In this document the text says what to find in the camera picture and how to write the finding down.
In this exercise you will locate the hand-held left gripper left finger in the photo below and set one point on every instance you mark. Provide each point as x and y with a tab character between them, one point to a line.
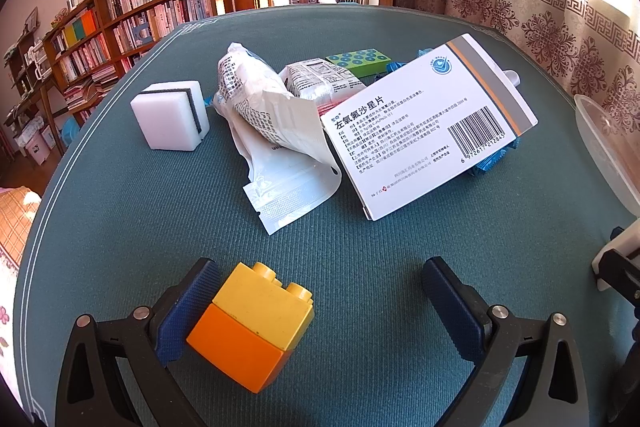
187	307

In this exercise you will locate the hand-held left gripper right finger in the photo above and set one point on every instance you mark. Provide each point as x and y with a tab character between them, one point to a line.
445	302

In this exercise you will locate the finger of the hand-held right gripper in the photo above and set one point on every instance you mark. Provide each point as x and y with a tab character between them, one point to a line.
625	277

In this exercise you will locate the white plastic piece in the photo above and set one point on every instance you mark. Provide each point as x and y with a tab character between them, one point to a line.
607	244

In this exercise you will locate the yellow orange toy block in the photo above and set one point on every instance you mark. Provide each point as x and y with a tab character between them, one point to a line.
250	332

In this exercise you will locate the clear plastic bowl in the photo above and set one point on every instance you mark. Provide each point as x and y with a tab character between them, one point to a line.
605	142

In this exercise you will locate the blue woven cloth pouch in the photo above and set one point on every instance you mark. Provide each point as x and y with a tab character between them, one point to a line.
492	159

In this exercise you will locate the white medicine box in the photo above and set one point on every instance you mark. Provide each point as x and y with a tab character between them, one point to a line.
425	132

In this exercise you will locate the white square box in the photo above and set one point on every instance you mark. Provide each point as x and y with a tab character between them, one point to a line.
162	117

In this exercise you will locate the white printed foil pouch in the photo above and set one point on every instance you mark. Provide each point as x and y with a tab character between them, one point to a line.
260	107

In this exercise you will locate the white red printed packet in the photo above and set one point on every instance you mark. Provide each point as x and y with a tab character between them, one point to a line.
320	79

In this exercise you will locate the green block with blue dots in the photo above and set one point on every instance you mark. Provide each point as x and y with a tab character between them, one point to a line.
357	59

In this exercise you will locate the pink floral bed blanket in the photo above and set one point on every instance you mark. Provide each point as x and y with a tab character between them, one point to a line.
15	227

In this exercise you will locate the pink storage bin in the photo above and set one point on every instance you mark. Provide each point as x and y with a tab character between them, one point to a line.
39	149

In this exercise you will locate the small wooden shelf unit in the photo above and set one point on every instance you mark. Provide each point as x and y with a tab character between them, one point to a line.
30	77

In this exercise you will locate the wooden bookshelf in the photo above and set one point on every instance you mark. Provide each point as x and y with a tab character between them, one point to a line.
115	37

